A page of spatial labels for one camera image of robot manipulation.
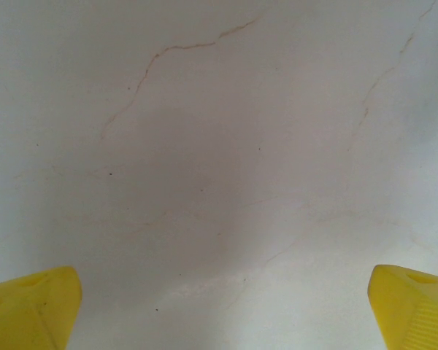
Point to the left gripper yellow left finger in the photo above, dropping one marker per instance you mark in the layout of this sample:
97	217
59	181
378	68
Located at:
29	310

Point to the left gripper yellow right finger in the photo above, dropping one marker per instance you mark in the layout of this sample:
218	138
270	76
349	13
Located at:
412	310

